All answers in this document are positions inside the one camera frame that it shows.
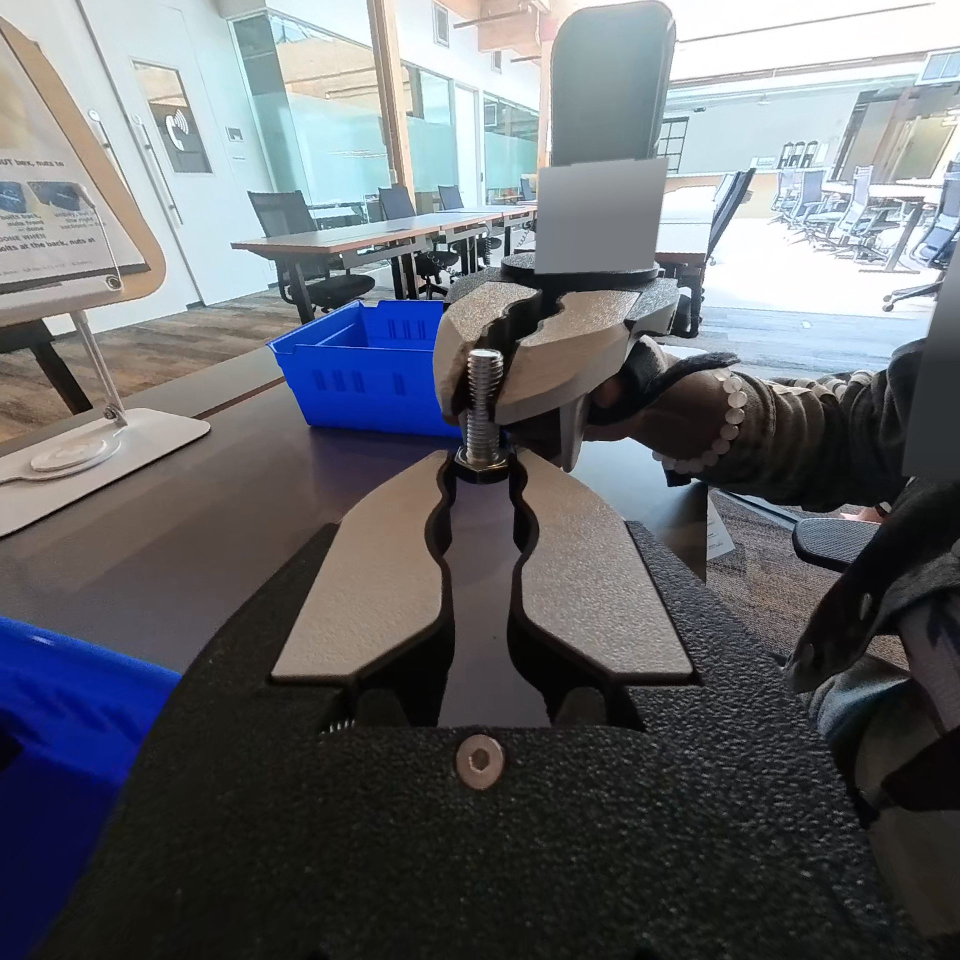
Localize black mesh chair armrest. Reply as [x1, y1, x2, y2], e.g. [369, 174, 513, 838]
[791, 516, 885, 576]

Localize white paper sheet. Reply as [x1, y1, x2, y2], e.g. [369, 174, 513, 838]
[705, 487, 734, 561]

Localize wooden instruction board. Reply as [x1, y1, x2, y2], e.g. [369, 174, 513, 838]
[0, 15, 168, 329]

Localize person's dark denim jacket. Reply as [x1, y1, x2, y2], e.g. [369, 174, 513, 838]
[782, 472, 960, 696]

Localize blue plastic bin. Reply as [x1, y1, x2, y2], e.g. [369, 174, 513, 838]
[267, 300, 468, 440]

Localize printed instruction sheet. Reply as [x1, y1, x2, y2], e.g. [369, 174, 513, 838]
[0, 33, 149, 295]

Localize person's blue jeans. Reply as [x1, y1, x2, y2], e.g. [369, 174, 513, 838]
[808, 600, 960, 939]

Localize white beaded bracelet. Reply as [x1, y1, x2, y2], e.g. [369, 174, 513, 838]
[652, 369, 749, 475]

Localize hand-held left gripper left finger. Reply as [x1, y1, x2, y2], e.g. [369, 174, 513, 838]
[270, 450, 460, 727]

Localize blue divided parts bin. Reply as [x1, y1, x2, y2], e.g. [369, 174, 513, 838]
[0, 615, 183, 960]

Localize person's right forearm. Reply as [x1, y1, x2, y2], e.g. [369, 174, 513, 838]
[675, 337, 931, 513]

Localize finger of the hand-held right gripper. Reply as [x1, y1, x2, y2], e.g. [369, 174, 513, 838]
[491, 288, 640, 474]
[433, 283, 543, 425]

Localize steel hex bolt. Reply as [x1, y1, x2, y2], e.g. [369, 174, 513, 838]
[452, 348, 517, 486]

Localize person's right hand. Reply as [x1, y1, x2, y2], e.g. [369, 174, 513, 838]
[581, 367, 735, 453]

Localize wooden desk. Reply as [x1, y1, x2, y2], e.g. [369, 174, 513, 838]
[231, 204, 539, 325]
[654, 183, 717, 265]

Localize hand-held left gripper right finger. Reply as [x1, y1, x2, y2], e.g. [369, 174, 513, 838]
[507, 446, 696, 727]

